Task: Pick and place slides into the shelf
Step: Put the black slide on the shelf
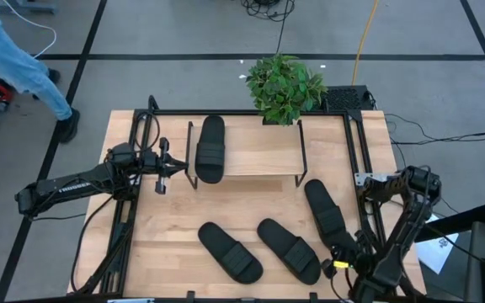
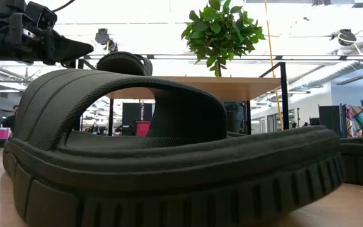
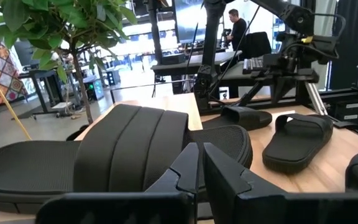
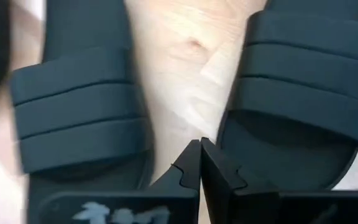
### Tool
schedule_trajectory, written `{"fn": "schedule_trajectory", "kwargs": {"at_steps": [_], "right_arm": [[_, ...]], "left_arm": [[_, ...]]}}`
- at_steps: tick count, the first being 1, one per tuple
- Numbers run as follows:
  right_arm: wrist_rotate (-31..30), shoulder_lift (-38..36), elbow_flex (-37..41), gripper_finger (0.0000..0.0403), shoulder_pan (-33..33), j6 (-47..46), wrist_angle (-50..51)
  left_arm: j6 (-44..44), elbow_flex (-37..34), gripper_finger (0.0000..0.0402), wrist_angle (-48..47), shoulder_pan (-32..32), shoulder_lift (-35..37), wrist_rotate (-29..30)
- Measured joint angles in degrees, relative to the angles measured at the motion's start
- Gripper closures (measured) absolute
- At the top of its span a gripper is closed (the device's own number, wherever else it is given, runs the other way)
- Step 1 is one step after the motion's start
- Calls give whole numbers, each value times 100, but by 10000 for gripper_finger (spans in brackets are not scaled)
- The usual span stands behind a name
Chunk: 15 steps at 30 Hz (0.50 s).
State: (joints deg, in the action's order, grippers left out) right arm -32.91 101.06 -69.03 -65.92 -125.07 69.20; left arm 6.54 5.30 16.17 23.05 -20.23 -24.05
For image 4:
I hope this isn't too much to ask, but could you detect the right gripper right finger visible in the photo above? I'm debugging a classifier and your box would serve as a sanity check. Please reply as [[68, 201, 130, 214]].
[[200, 136, 358, 224]]

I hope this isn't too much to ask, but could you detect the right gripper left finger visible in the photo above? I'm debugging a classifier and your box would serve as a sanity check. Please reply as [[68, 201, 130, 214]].
[[38, 139, 201, 224]]

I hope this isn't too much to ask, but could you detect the black rubber slide sandal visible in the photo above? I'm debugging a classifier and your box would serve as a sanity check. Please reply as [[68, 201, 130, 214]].
[[9, 0, 157, 224], [216, 0, 358, 191]]

